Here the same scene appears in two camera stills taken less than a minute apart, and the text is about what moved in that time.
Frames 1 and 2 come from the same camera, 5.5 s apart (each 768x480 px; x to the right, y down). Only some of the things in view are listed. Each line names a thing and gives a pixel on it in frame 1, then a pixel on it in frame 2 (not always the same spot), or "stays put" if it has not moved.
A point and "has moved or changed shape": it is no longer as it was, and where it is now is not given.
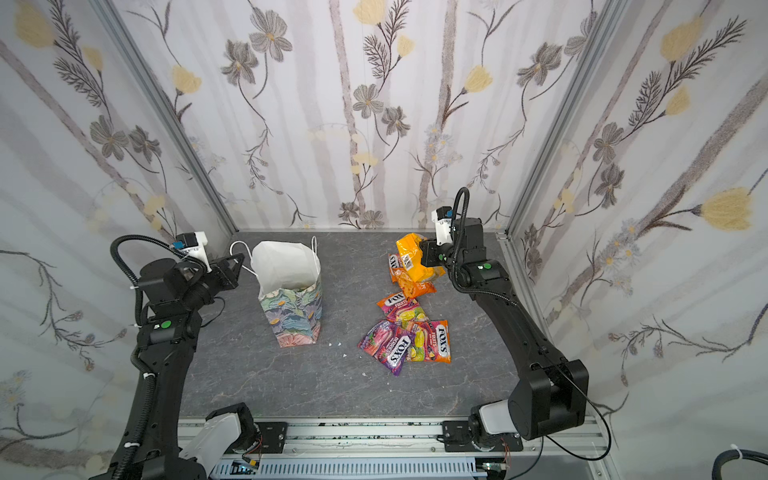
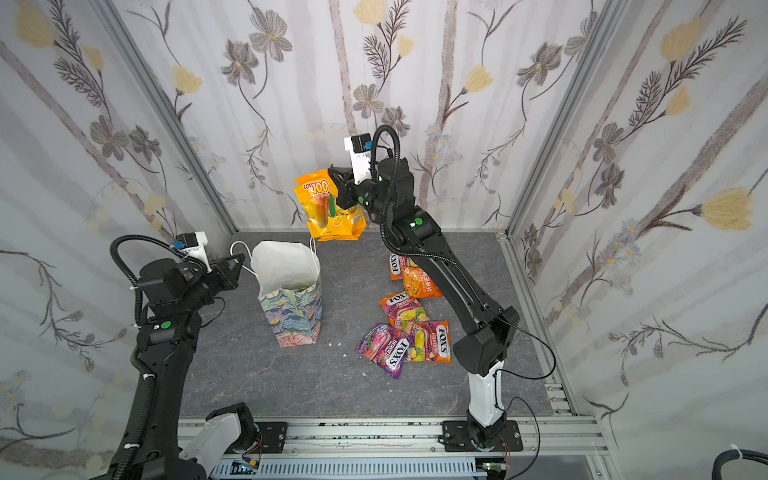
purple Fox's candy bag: [388, 344] stays put
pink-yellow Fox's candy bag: [399, 309] stays put
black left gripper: [228, 275] stays put
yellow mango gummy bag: [410, 250] has moved or changed shape
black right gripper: [432, 252] -> [350, 192]
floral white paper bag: [290, 289] stays put
